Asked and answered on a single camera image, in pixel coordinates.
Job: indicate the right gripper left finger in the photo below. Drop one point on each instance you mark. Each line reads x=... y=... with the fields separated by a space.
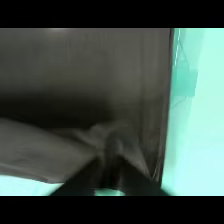
x=81 y=185

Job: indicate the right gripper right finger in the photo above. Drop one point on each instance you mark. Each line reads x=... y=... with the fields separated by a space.
x=143 y=186

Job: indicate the dark grey garment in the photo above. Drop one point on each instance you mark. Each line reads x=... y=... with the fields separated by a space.
x=86 y=76

